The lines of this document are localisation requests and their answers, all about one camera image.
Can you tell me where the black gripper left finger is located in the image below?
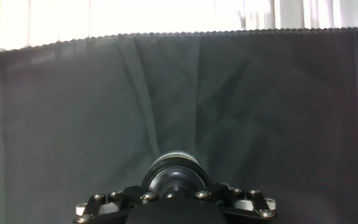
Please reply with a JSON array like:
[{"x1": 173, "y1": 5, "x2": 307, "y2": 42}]
[{"x1": 72, "y1": 185, "x2": 160, "y2": 224}]

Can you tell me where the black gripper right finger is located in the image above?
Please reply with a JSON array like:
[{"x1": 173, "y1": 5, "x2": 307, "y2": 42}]
[{"x1": 193, "y1": 183, "x2": 278, "y2": 224}]

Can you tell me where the black jar lid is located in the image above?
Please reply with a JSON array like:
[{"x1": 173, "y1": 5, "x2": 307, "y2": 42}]
[{"x1": 140, "y1": 157, "x2": 211, "y2": 199}]

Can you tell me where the clear glass jar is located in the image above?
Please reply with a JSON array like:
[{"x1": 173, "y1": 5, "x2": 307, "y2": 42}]
[{"x1": 150, "y1": 151, "x2": 202, "y2": 167}]

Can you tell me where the black cloth with blue print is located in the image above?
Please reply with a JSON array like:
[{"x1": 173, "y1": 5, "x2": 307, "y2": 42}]
[{"x1": 0, "y1": 26, "x2": 358, "y2": 224}]

